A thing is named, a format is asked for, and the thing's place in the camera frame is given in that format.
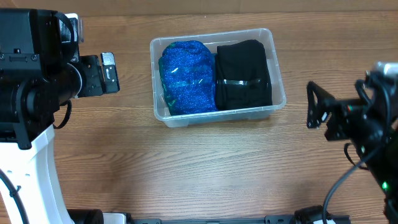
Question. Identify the clear plastic storage bin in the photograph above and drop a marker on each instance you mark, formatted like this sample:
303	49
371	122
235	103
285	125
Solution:
211	41

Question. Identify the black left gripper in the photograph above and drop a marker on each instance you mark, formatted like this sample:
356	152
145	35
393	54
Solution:
95	86

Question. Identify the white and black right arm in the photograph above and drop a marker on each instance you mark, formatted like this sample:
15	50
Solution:
378	90

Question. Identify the large black garment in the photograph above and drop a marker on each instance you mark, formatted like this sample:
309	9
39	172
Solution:
242	76

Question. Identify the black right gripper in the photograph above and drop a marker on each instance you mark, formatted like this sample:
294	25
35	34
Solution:
343	109

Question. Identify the blue sequin fabric garment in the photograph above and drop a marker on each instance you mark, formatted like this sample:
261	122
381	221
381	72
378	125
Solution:
187	73

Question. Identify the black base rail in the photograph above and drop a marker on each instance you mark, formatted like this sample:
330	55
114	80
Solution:
270	219

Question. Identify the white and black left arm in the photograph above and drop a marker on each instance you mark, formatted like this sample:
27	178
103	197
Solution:
41	71

